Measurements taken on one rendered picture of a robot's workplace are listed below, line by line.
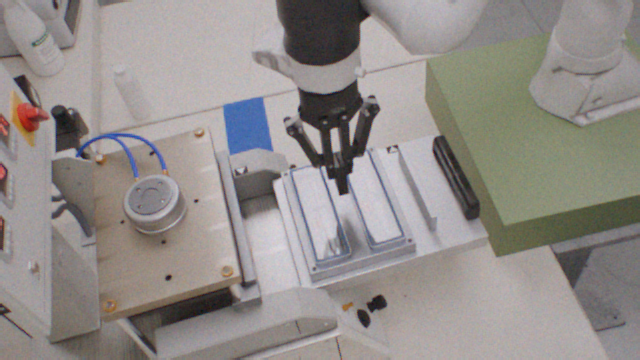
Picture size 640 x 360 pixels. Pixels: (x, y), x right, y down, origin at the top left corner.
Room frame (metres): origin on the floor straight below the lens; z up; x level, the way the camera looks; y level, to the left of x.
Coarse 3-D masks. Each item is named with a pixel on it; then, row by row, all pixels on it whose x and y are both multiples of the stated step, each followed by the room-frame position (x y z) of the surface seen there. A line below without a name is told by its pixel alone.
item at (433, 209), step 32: (384, 160) 0.64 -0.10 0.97; (416, 160) 0.63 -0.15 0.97; (416, 192) 0.55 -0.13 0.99; (448, 192) 0.55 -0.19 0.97; (288, 224) 0.54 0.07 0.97; (416, 224) 0.50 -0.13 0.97; (448, 224) 0.49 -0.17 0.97; (480, 224) 0.48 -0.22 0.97; (416, 256) 0.45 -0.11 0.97; (448, 256) 0.45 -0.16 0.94; (320, 288) 0.42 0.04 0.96
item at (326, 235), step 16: (304, 176) 0.61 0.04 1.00; (320, 176) 0.60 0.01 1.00; (304, 192) 0.57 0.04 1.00; (320, 192) 0.57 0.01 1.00; (304, 208) 0.54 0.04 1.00; (320, 208) 0.54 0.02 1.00; (320, 224) 0.51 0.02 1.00; (336, 224) 0.50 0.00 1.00; (320, 240) 0.48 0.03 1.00; (336, 240) 0.48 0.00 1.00; (320, 256) 0.45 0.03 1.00; (336, 256) 0.45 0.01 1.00
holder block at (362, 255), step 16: (288, 176) 0.62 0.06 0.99; (384, 176) 0.59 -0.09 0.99; (288, 192) 0.59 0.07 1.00; (336, 192) 0.57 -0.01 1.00; (352, 208) 0.53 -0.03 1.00; (400, 208) 0.52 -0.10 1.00; (352, 224) 0.51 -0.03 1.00; (304, 240) 0.49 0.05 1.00; (352, 240) 0.48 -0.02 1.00; (352, 256) 0.45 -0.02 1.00; (368, 256) 0.45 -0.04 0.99; (384, 256) 0.45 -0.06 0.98; (320, 272) 0.43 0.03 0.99; (336, 272) 0.44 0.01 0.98
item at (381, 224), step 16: (368, 160) 0.62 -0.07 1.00; (352, 176) 0.59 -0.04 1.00; (368, 176) 0.58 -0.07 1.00; (352, 192) 0.56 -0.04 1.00; (368, 192) 0.55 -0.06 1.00; (384, 192) 0.55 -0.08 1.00; (368, 208) 0.52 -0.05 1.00; (384, 208) 0.52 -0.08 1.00; (368, 224) 0.49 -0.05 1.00; (384, 224) 0.49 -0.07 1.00; (400, 224) 0.49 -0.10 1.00; (384, 240) 0.46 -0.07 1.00
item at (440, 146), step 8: (440, 136) 0.64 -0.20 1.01; (432, 144) 0.64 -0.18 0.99; (440, 144) 0.62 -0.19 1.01; (448, 144) 0.62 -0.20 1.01; (440, 152) 0.61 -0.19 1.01; (448, 152) 0.60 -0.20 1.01; (440, 160) 0.60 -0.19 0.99; (448, 160) 0.58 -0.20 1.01; (456, 160) 0.58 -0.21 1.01; (448, 168) 0.57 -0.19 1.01; (456, 168) 0.57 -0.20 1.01; (456, 176) 0.55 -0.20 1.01; (464, 176) 0.55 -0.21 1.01; (456, 184) 0.54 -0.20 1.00; (464, 184) 0.53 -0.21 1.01; (464, 192) 0.52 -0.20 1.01; (472, 192) 0.52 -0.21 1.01; (464, 200) 0.51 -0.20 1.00; (472, 200) 0.50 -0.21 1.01; (472, 208) 0.49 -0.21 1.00; (472, 216) 0.49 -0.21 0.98
